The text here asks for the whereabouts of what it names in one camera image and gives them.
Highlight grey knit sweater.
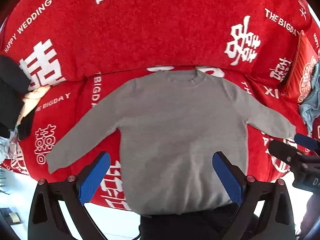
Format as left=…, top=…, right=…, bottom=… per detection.
left=45, top=69, right=297, bottom=215

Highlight blue-grey cloth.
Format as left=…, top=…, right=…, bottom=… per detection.
left=299, top=62, right=320, bottom=135

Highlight red printed sofa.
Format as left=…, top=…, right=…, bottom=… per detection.
left=0, top=0, right=320, bottom=209

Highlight grey white patterned cloth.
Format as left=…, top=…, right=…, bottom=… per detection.
left=0, top=127, right=21, bottom=167

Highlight small black cloth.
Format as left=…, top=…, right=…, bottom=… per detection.
left=17, top=110, right=35, bottom=141

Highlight person's dark pants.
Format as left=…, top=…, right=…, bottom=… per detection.
left=138, top=203, right=259, bottom=240

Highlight person's right forearm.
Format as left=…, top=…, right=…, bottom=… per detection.
left=301, top=192, right=320, bottom=237

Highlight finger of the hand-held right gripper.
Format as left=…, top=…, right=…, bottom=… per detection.
left=294, top=133, right=320, bottom=151
left=268, top=140, right=298, bottom=166

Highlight red patterned cushion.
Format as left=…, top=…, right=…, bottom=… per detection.
left=281, top=30, right=320, bottom=104

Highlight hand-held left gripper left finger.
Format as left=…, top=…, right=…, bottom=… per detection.
left=27, top=151, right=112, bottom=240

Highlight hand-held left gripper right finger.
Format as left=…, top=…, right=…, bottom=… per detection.
left=212, top=151, right=297, bottom=240

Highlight beige cloth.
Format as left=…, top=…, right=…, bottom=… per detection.
left=16, top=86, right=50, bottom=125

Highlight dark red garment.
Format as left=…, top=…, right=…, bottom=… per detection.
left=310, top=116, right=320, bottom=140

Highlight black garment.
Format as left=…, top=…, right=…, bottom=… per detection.
left=0, top=56, right=32, bottom=138

